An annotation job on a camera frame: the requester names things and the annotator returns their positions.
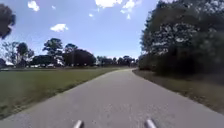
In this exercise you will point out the grey paved path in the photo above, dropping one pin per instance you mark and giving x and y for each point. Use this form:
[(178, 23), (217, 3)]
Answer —
[(116, 96)]

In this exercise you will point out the distant row of trees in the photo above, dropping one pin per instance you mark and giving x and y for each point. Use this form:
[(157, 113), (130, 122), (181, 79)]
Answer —
[(78, 58)]

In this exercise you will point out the robot's own part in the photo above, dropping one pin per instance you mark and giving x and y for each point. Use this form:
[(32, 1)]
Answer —
[(150, 124), (78, 124)]

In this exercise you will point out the dense wood of dark trees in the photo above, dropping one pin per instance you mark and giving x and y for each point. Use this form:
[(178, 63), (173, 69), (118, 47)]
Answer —
[(186, 40)]

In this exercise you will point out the green grass field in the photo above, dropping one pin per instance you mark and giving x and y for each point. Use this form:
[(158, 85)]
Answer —
[(33, 86)]

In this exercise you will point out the grass verge with dry patches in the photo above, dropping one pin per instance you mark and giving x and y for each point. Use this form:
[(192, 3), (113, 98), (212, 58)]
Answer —
[(200, 91)]

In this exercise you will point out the dark overhanging tree crown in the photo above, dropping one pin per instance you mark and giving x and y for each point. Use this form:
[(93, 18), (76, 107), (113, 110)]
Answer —
[(6, 20)]

